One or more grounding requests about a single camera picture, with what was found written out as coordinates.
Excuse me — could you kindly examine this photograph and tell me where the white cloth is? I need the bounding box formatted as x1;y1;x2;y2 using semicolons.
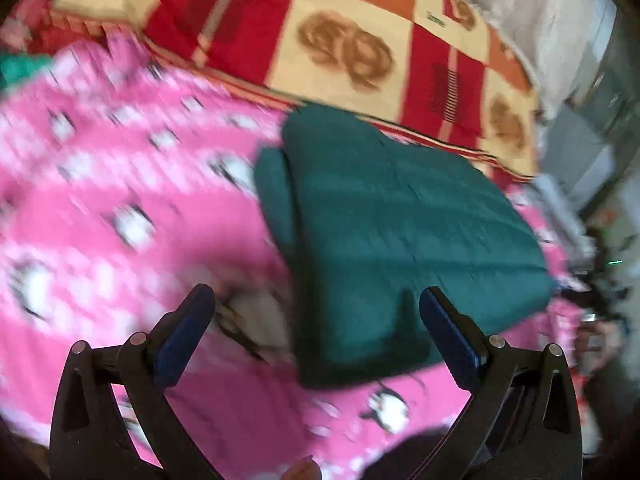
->
415;0;618;121

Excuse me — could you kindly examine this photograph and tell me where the green garment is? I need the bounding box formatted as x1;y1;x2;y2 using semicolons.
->
254;102;556;391

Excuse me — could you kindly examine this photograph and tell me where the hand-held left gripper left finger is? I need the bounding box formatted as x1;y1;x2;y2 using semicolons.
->
49;283;217;480

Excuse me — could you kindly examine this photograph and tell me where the red cream checkered blanket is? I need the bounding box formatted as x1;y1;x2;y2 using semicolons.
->
0;0;543;183

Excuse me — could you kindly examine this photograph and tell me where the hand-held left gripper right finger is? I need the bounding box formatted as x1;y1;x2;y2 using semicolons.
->
419;286;583;480

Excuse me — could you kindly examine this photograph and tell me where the grey furniture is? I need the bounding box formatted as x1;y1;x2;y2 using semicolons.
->
542;105;617;213

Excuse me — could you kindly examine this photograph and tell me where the pink printed blanket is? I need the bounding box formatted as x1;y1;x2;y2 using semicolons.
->
0;35;591;480

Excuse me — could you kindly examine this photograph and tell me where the small green cloth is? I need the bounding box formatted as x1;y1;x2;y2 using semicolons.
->
0;54;53;96

